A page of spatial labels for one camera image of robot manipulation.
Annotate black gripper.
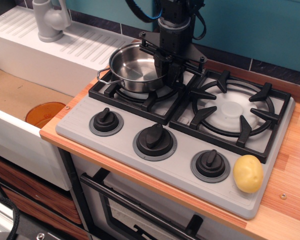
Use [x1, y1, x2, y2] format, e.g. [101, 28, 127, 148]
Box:
[139, 18, 207, 87]

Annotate stainless steel pot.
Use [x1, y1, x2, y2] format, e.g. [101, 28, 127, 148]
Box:
[96, 42, 168, 94]

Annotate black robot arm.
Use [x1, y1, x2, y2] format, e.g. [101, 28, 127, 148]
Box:
[140, 0, 208, 87]

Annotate black middle stove knob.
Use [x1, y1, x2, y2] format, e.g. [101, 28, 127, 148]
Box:
[132, 123, 178, 162]

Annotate black stove knob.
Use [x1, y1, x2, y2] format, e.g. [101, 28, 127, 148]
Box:
[132, 123, 178, 162]
[89, 107, 124, 137]
[190, 149, 231, 184]

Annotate black left stove knob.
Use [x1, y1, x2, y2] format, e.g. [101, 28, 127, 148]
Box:
[89, 107, 124, 137]

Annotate black right stove knob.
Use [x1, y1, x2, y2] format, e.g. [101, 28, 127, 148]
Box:
[190, 149, 231, 184]

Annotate grey toy stove top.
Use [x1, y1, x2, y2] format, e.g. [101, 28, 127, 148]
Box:
[54, 62, 296, 221]

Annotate yellow potato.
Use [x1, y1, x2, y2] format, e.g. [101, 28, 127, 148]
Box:
[232, 154, 264, 194]

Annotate black left burner grate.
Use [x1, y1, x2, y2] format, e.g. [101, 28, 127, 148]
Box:
[88, 67, 202, 125]

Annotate black burner grate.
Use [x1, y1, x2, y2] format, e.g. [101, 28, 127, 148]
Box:
[169, 70, 295, 164]
[88, 67, 202, 125]

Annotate black right burner grate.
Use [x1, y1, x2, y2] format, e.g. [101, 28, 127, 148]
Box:
[169, 70, 295, 164]

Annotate grey toy faucet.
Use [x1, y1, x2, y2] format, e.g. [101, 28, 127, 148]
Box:
[32, 0, 72, 43]

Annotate white toy sink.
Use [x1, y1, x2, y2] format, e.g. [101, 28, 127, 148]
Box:
[0, 6, 133, 191]

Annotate orange plastic sink drain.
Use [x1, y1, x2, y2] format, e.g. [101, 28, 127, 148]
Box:
[25, 102, 66, 129]

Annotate wooden drawer fronts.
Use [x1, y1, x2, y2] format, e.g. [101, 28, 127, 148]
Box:
[0, 157, 89, 240]

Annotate oven door with handle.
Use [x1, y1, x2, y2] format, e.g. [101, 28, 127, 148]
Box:
[72, 155, 249, 240]

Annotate black braided cable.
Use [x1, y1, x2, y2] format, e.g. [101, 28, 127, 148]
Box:
[0, 195, 22, 240]

